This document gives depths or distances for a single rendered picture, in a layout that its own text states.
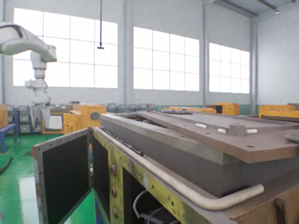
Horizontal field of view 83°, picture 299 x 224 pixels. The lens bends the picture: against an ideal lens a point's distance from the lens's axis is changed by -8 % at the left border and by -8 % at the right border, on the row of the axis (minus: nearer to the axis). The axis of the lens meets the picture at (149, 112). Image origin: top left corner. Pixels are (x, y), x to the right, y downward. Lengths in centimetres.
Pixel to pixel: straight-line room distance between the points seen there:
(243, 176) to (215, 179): 8
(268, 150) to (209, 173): 15
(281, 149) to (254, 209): 14
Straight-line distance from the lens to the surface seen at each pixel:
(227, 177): 46
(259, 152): 37
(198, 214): 41
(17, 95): 1002
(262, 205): 48
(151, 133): 69
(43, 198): 118
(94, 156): 161
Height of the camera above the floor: 145
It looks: 3 degrees down
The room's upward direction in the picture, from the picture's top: straight up
